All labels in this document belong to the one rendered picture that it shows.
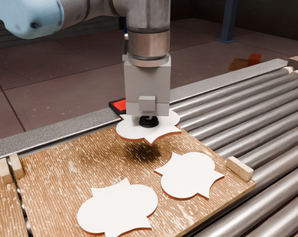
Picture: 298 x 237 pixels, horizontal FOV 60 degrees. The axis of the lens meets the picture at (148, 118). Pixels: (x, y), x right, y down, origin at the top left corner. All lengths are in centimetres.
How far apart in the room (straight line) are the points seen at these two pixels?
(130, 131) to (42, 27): 26
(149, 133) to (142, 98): 8
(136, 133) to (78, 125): 29
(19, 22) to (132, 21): 17
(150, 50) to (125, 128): 18
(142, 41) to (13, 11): 19
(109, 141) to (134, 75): 24
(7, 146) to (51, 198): 26
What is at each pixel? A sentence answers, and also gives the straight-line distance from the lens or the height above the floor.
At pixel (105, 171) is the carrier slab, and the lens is 57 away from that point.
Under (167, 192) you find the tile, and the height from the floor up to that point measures 94.
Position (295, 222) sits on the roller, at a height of 91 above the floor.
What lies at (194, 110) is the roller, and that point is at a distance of 82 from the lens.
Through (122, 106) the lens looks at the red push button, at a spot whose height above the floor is 93.
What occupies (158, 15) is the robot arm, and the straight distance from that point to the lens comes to 44.
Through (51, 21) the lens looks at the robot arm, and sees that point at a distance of 38.
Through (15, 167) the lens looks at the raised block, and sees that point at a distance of 60.
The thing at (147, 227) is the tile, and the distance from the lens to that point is 46.
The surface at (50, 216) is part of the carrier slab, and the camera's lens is 52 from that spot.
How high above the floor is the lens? 132
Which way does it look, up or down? 32 degrees down
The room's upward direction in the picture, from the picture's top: straight up
